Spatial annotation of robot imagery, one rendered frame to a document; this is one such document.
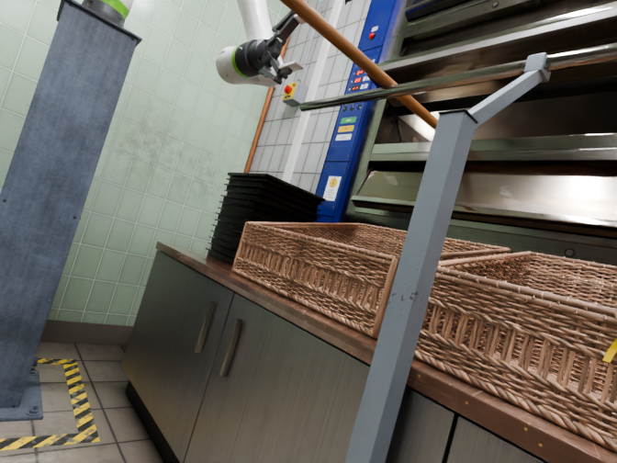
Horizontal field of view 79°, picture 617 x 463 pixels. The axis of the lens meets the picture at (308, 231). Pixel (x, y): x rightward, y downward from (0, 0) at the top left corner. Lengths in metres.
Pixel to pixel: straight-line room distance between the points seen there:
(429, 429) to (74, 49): 1.30
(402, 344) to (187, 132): 1.71
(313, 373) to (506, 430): 0.33
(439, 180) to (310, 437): 0.49
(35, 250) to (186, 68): 1.17
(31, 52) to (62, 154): 0.70
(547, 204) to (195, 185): 1.58
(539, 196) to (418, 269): 0.67
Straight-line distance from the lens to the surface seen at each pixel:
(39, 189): 1.33
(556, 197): 1.15
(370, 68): 1.03
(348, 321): 0.74
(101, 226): 1.95
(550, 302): 0.58
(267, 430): 0.84
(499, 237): 1.16
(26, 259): 1.36
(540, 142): 1.22
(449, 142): 0.58
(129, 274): 2.02
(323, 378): 0.71
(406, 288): 0.55
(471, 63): 1.33
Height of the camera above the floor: 0.70
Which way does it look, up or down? 3 degrees up
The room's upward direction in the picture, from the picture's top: 16 degrees clockwise
